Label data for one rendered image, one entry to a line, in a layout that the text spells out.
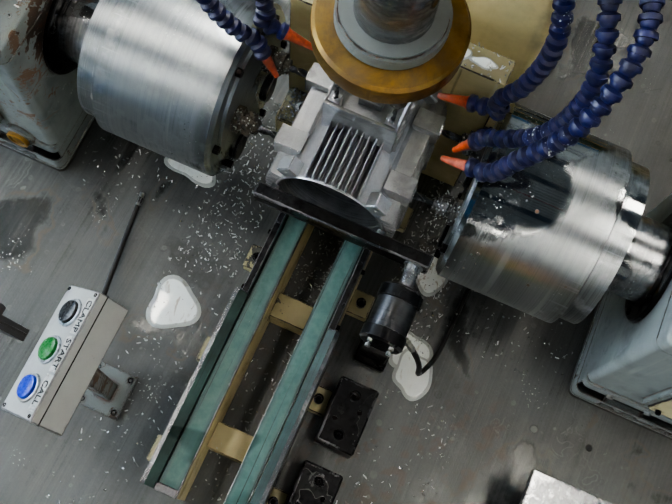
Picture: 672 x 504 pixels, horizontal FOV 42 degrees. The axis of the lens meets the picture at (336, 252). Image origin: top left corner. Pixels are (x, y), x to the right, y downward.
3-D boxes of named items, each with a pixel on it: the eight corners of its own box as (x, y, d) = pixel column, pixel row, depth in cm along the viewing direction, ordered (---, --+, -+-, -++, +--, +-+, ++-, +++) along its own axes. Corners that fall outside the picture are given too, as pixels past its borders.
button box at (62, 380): (98, 301, 113) (67, 282, 109) (130, 309, 108) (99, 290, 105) (31, 423, 108) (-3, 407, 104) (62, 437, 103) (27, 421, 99)
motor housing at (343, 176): (320, 95, 133) (327, 27, 115) (435, 143, 132) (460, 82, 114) (265, 206, 127) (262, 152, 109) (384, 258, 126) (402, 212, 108)
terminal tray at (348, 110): (353, 53, 118) (358, 24, 112) (426, 83, 118) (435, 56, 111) (318, 126, 115) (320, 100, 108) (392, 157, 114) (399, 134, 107)
